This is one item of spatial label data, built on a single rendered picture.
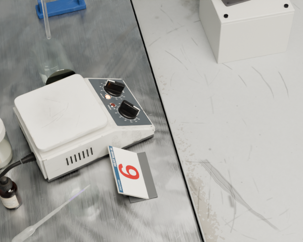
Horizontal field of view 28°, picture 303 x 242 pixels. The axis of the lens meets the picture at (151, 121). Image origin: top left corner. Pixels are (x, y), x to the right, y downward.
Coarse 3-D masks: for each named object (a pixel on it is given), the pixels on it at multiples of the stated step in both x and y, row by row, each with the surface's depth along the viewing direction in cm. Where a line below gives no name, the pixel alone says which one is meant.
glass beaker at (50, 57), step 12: (36, 48) 107; (48, 48) 106; (60, 48) 108; (36, 60) 107; (48, 60) 105; (60, 60) 105; (48, 72) 104; (60, 72) 104; (72, 72) 105; (48, 84) 105
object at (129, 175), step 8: (120, 152) 98; (128, 152) 99; (120, 160) 97; (128, 160) 98; (120, 168) 95; (128, 168) 97; (136, 168) 98; (120, 176) 94; (128, 176) 95; (136, 176) 97; (128, 184) 94; (136, 184) 95; (128, 192) 93; (136, 192) 94; (144, 192) 95
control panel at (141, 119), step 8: (88, 80) 103; (96, 80) 104; (104, 80) 105; (120, 80) 107; (96, 88) 102; (104, 96) 101; (112, 96) 102; (120, 96) 103; (128, 96) 104; (104, 104) 99; (120, 104) 101; (136, 104) 103; (112, 112) 98; (120, 120) 98; (128, 120) 99; (136, 120) 100; (144, 120) 101
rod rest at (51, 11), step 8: (40, 0) 121; (56, 0) 124; (64, 0) 124; (72, 0) 124; (80, 0) 122; (40, 8) 121; (48, 8) 123; (56, 8) 122; (64, 8) 122; (72, 8) 122; (80, 8) 123; (40, 16) 122; (48, 16) 122
